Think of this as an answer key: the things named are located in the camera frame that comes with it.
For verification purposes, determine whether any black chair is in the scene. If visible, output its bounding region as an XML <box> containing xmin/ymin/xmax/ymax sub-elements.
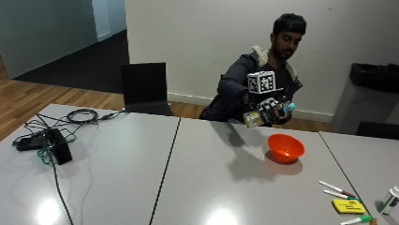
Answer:
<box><xmin>120</xmin><ymin>62</ymin><xmax>174</xmax><ymax>117</ymax></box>

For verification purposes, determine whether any long black cable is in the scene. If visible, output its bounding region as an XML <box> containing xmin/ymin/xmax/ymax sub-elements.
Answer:
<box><xmin>49</xmin><ymin>154</ymin><xmax>76</xmax><ymax>225</ymax></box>

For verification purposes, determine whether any orange plastic bowl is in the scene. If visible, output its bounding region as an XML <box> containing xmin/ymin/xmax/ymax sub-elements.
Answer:
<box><xmin>267</xmin><ymin>133</ymin><xmax>306</xmax><ymax>163</ymax></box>

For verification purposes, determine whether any the person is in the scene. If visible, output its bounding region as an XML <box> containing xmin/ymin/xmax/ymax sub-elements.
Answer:
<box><xmin>198</xmin><ymin>12</ymin><xmax>309</xmax><ymax>128</ymax></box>

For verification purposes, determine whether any black power adapter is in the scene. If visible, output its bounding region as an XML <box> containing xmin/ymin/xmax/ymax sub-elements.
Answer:
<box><xmin>15</xmin><ymin>134</ymin><xmax>48</xmax><ymax>152</ymax></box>

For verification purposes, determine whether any green cable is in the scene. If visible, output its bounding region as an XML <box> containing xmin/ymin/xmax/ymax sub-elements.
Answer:
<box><xmin>36</xmin><ymin>140</ymin><xmax>57</xmax><ymax>165</ymax></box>

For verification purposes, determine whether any coiled black cable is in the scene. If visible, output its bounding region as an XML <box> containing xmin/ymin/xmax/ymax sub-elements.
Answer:
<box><xmin>67</xmin><ymin>108</ymin><xmax>100</xmax><ymax>125</ymax></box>

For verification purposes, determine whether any bottle with blue cap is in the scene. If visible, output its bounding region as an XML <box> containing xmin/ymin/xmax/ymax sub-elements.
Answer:
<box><xmin>242</xmin><ymin>102</ymin><xmax>298</xmax><ymax>128</ymax></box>

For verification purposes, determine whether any black electronic box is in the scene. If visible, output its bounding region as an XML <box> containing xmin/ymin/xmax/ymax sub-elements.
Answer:
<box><xmin>44</xmin><ymin>127</ymin><xmax>73</xmax><ymax>166</ymax></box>

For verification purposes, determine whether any red tipped white marker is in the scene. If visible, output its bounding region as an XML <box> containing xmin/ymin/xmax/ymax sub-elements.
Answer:
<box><xmin>318</xmin><ymin>180</ymin><xmax>359</xmax><ymax>199</ymax></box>

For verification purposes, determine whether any dark chair backrest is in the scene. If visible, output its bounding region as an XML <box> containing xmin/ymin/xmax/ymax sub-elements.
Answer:
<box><xmin>355</xmin><ymin>120</ymin><xmax>399</xmax><ymax>141</ymax></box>

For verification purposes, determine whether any green capped white marker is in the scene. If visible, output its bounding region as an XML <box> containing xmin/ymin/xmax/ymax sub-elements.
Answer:
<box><xmin>339</xmin><ymin>215</ymin><xmax>374</xmax><ymax>225</ymax></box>

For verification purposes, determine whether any green tipped white marker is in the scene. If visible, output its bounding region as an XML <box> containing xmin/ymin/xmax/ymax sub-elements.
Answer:
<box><xmin>323</xmin><ymin>189</ymin><xmax>362</xmax><ymax>202</ymax></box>

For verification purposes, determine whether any white marker cube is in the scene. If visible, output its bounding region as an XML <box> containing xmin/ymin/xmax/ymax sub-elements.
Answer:
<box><xmin>247</xmin><ymin>70</ymin><xmax>277</xmax><ymax>95</ymax></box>

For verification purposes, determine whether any grey bin with black bag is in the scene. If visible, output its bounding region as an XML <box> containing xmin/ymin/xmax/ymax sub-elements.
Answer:
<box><xmin>330</xmin><ymin>62</ymin><xmax>399</xmax><ymax>136</ymax></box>

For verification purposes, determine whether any yellow sticky note pad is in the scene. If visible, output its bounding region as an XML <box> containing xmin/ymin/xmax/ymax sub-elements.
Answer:
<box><xmin>330</xmin><ymin>199</ymin><xmax>368</xmax><ymax>216</ymax></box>

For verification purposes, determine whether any white spray bottle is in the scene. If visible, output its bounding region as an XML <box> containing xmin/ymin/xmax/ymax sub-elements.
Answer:
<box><xmin>378</xmin><ymin>186</ymin><xmax>399</xmax><ymax>216</ymax></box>

